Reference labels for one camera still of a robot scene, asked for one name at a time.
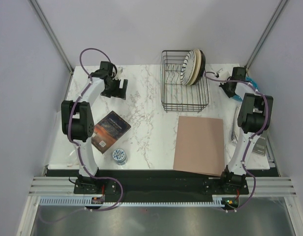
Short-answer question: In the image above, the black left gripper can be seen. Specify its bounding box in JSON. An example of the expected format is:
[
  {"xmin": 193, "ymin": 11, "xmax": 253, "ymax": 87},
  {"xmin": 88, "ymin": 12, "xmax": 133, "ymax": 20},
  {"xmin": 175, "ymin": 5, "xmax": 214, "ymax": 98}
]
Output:
[{"xmin": 101, "ymin": 77, "xmax": 127, "ymax": 100}]

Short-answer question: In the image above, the teal polka dot plate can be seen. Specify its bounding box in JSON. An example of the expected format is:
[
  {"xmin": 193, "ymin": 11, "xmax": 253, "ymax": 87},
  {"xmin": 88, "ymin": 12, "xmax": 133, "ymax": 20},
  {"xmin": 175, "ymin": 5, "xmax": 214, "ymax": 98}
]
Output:
[{"xmin": 233, "ymin": 77, "xmax": 258, "ymax": 102}]

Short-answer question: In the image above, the cream plate with branch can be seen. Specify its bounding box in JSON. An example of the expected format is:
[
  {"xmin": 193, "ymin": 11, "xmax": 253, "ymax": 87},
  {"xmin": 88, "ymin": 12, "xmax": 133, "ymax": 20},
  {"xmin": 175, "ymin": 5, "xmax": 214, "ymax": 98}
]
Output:
[{"xmin": 188, "ymin": 49, "xmax": 203, "ymax": 86}]

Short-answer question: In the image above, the blue striped white plate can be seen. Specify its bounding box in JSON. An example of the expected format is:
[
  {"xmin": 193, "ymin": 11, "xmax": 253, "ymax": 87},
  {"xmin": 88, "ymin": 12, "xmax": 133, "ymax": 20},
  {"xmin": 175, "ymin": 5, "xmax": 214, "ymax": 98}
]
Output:
[{"xmin": 180, "ymin": 51, "xmax": 196, "ymax": 85}]

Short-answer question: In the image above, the black wire dish rack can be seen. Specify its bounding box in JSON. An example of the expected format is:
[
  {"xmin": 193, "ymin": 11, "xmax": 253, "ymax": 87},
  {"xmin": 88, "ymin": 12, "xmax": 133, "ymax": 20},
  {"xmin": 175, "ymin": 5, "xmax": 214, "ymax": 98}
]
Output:
[{"xmin": 161, "ymin": 50, "xmax": 209, "ymax": 113}]

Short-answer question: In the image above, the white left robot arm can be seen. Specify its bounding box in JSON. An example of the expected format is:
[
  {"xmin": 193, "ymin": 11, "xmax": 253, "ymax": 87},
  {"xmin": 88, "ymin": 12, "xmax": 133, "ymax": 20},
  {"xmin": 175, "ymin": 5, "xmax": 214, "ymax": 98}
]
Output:
[{"xmin": 61, "ymin": 61, "xmax": 128, "ymax": 193}]

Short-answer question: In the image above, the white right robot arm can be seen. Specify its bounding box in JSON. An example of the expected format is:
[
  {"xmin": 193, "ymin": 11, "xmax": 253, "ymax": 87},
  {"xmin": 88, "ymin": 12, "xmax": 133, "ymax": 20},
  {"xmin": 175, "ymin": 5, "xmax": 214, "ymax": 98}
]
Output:
[{"xmin": 219, "ymin": 67, "xmax": 273, "ymax": 194}]

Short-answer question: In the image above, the dark sunset book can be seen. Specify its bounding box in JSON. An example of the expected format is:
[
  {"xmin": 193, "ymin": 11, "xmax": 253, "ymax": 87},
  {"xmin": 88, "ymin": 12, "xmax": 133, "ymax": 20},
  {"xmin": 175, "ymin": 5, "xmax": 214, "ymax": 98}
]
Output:
[{"xmin": 91, "ymin": 111, "xmax": 131, "ymax": 154}]

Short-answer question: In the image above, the blue patterned small cup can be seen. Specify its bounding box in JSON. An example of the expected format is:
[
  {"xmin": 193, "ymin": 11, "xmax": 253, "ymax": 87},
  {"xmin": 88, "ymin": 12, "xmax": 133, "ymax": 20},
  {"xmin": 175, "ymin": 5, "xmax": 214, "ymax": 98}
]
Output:
[{"xmin": 112, "ymin": 148, "xmax": 127, "ymax": 165}]

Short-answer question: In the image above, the pink folder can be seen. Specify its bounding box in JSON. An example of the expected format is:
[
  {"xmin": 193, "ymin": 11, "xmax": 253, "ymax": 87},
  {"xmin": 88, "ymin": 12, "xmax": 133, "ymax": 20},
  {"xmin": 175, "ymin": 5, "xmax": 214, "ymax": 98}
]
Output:
[{"xmin": 173, "ymin": 116, "xmax": 225, "ymax": 176}]

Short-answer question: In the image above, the grey setup guide booklet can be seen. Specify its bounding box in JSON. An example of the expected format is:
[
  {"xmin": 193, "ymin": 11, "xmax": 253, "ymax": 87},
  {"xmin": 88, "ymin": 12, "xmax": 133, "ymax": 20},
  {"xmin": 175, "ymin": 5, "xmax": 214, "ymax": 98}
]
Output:
[{"xmin": 252, "ymin": 130, "xmax": 268, "ymax": 156}]

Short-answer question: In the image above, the clear plastic bag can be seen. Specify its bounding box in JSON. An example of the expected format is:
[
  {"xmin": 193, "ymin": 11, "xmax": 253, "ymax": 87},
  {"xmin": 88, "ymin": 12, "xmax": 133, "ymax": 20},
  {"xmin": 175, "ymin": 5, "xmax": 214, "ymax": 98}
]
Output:
[{"xmin": 46, "ymin": 112, "xmax": 79, "ymax": 169}]

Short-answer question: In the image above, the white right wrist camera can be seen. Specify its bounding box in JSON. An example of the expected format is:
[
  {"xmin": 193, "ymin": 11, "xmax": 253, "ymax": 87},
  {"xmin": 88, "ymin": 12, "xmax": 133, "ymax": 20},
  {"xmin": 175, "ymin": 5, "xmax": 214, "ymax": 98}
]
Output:
[{"xmin": 215, "ymin": 68, "xmax": 231, "ymax": 81}]

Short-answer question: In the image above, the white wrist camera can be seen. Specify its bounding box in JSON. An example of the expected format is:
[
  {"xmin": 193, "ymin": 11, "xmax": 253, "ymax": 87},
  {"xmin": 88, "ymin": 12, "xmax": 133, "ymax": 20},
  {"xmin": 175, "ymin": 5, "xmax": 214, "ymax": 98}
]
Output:
[
  {"xmin": 215, "ymin": 68, "xmax": 231, "ymax": 81},
  {"xmin": 114, "ymin": 67, "xmax": 123, "ymax": 80}
]

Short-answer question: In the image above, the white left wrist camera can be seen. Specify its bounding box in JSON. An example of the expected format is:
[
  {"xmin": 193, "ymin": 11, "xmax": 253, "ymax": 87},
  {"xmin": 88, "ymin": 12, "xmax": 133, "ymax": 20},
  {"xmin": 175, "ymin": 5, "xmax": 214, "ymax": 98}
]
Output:
[{"xmin": 114, "ymin": 67, "xmax": 123, "ymax": 80}]

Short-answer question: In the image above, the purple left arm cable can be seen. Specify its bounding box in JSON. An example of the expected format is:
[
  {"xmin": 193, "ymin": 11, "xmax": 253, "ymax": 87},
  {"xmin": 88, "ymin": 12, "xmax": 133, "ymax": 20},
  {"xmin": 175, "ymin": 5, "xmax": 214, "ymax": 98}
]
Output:
[{"xmin": 38, "ymin": 48, "xmax": 125, "ymax": 224}]

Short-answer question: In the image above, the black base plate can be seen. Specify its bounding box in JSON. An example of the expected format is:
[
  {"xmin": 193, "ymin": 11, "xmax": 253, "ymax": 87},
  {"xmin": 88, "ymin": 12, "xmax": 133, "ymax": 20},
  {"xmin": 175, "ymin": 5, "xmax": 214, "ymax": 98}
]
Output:
[{"xmin": 74, "ymin": 170, "xmax": 249, "ymax": 202}]

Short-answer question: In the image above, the white cable duct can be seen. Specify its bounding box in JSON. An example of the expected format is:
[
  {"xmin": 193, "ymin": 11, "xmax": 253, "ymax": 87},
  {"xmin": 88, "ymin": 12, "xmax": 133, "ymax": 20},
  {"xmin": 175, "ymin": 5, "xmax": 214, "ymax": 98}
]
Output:
[{"xmin": 39, "ymin": 196, "xmax": 240, "ymax": 207}]

